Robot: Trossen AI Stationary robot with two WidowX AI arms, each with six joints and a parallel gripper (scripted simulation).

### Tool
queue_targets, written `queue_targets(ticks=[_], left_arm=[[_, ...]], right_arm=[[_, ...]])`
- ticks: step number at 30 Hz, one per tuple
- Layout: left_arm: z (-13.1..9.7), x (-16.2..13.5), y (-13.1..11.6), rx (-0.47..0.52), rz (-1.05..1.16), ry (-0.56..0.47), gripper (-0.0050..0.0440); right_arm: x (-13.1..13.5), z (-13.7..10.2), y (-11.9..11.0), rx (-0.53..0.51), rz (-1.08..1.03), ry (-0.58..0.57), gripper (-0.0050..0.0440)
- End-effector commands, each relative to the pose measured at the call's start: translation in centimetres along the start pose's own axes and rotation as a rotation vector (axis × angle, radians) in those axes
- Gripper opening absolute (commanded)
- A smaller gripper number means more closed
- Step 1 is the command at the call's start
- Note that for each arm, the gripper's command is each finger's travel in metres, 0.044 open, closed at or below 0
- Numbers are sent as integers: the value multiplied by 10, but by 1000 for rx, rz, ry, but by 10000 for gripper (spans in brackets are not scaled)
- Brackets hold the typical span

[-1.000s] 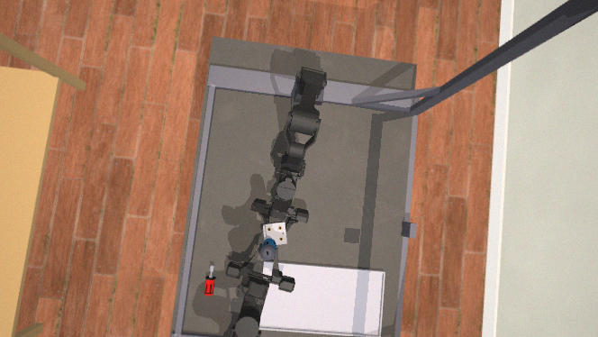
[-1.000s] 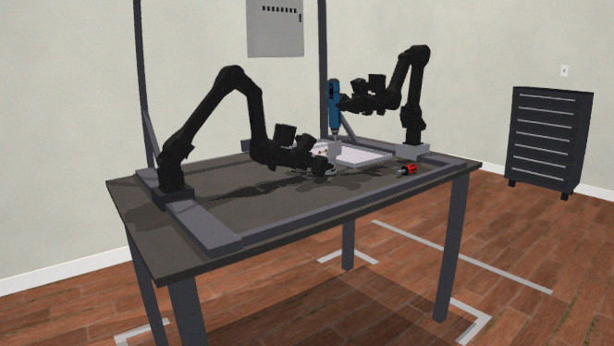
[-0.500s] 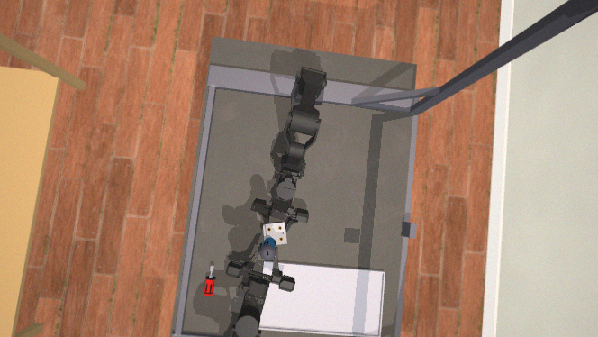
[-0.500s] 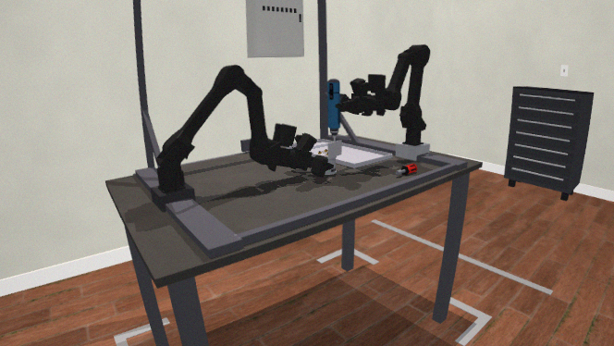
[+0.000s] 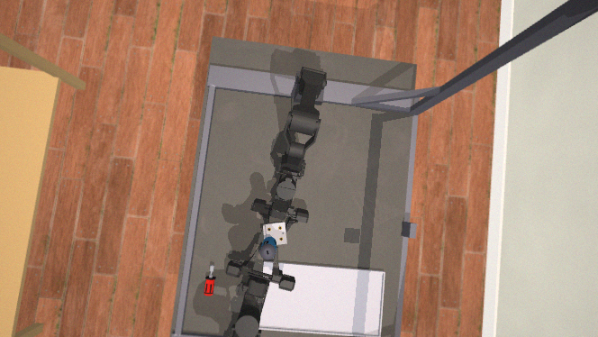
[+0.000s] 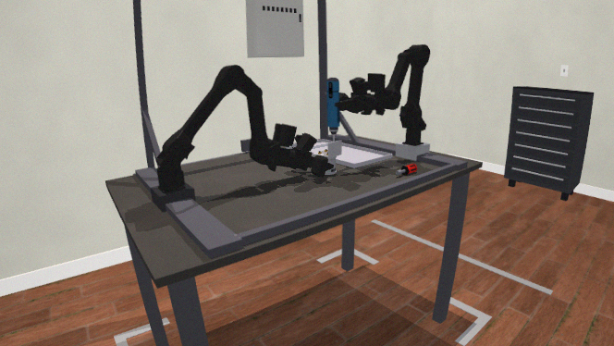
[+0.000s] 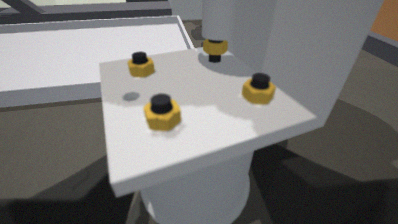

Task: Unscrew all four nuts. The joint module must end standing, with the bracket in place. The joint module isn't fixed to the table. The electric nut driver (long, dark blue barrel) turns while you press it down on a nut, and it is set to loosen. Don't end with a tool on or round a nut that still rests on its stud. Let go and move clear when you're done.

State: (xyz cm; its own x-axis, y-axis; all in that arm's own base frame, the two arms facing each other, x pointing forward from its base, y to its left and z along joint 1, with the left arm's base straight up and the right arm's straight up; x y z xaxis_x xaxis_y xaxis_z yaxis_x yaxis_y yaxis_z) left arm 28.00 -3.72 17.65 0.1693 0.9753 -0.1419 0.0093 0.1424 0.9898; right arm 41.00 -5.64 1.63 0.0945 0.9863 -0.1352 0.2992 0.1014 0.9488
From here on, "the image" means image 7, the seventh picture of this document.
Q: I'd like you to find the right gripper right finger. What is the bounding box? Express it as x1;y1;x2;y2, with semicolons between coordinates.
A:
251;144;398;224

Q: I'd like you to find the yellow hex nut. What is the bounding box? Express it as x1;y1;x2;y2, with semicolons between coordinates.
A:
203;39;228;55
128;57;155;77
143;99;181;131
241;79;276;105

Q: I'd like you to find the white metal bracket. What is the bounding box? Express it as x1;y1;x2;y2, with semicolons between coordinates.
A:
99;0;384;197

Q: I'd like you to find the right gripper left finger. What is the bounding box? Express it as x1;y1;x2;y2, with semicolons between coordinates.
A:
0;154;135;224

